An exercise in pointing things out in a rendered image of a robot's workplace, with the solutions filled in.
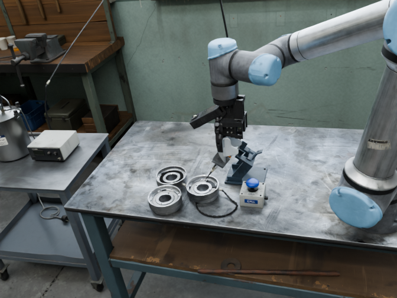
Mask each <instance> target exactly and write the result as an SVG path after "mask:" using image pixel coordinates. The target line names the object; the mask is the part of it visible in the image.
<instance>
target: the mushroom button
mask: <svg viewBox="0 0 397 298"><path fill-rule="evenodd" d="M246 185H247V187H250V188H251V189H254V188H256V187H258V186H259V181H258V180H257V179H254V178H251V179H248V180H247V181H246Z"/></svg>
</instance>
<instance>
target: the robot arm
mask: <svg viewBox="0 0 397 298"><path fill-rule="evenodd" d="M381 38H384V39H385V40H384V44H383V47H382V50H381V55H382V57H383V58H384V59H385V61H386V66H385V69H384V71H383V75H382V78H381V80H380V83H379V87H378V90H377V92H376V96H375V99H374V101H373V105H372V108H371V110H370V113H369V116H368V119H367V122H366V125H365V128H364V131H363V134H362V137H361V140H360V143H359V146H358V149H357V152H356V155H355V157H352V158H350V159H348V160H347V161H346V163H345V165H344V169H343V171H342V174H341V178H340V180H339V183H338V185H337V186H336V187H335V188H334V189H333V190H332V191H331V194H330V196H329V204H330V207H331V210H332V211H333V212H334V213H335V215H336V216H337V217H338V218H339V219H341V220H342V221H343V222H345V223H346V224H348V225H351V226H353V227H356V228H360V229H362V230H364V231H366V232H370V233H373V234H391V233H394V232H396V231H397V0H382V1H380V2H377V3H375V4H371V5H369V6H366V7H363V8H360V9H358V10H355V11H352V12H350V13H347V14H344V15H341V16H339V17H336V18H333V19H331V20H328V21H325V22H322V23H320V24H317V25H314V26H312V27H308V28H306V29H303V30H301V31H297V32H295V33H293V34H287V35H282V36H280V37H278V38H277V39H276V40H274V41H273V42H271V43H269V44H267V45H265V46H263V47H261V48H259V49H257V50H256V51H243V50H237V45H236V41H235V40H233V39H232V38H218V39H215V40H213V41H211V42H210V43H209V45H208V55H209V57H208V60H209V69H210V81H211V95H212V97H213V103H214V104H215V105H213V106H211V107H209V108H207V109H205V110H204V111H202V112H200V113H198V114H195V115H194V116H193V117H192V118H191V121H190V123H189V124H190V125H191V126H192V127H193V129H196V128H198V127H201V126H202V125H204V124H206V123H208V122H210V121H212V120H214V119H215V123H214V132H215V134H216V147H217V152H218V153H219V156H220V158H221V159H222V160H223V162H224V163H225V162H226V156H233V155H237V154H238V152H239V151H238V149H237V148H235V147H237V146H240V145H242V141H241V140H240V139H243V132H245V131H246V127H248V121H247V111H245V110H244V101H245V95H239V81H243V82H248V83H253V84H254V85H258V86H272V85H274V84H276V82H277V79H279V77H280V75H281V70H282V69H283V68H285V67H286V66H289V65H291V64H295V63H299V62H301V61H305V60H309V59H313V58H316V57H320V56H323V55H326V54H330V53H333V52H336V51H340V50H344V49H347V48H350V47H354V46H358V45H361V44H364V43H368V42H371V41H375V40H378V39H381ZM239 134H241V135H239Z"/></svg>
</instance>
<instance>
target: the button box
mask: <svg viewBox="0 0 397 298"><path fill-rule="evenodd" d="M239 200H240V206H241V207H248V208H259V209H263V206H264V202H265V200H268V196H266V183H260V182H259V186H258V187H256V188H254V189H251V188H250V187H247V185H246V181H243V184H242V188H241V190H240V194H239Z"/></svg>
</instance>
